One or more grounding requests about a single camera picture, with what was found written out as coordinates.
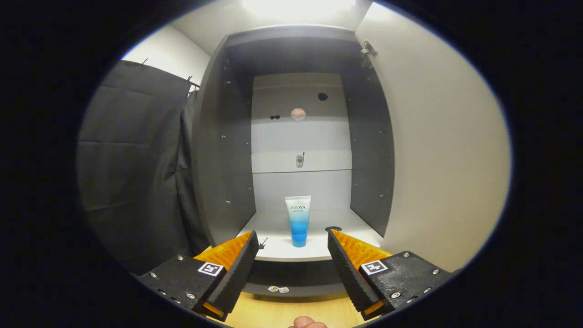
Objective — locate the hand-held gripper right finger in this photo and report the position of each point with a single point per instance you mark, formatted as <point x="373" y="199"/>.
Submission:
<point x="348" y="273"/>

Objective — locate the dark grey cabinet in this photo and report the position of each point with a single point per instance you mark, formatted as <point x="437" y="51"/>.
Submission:
<point x="223" y="159"/>

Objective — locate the metal door hinge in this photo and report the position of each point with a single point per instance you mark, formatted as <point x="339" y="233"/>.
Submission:
<point x="368" y="48"/>

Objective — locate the beige cabinet door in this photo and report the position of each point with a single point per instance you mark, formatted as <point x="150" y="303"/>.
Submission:
<point x="432" y="159"/>

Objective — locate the black backdrop cloth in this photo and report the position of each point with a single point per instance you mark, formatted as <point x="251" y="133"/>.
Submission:
<point x="136" y="159"/>

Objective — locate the black cloth rail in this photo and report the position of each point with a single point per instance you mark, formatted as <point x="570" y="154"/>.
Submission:
<point x="193" y="84"/>

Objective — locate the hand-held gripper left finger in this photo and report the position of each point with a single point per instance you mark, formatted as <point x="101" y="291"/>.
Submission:
<point x="237" y="273"/>

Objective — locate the wide ceiling light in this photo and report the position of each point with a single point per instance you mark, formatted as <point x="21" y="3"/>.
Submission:
<point x="296" y="7"/>

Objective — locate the blue and white tube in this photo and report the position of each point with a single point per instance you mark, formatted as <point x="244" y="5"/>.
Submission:
<point x="298" y="223"/>

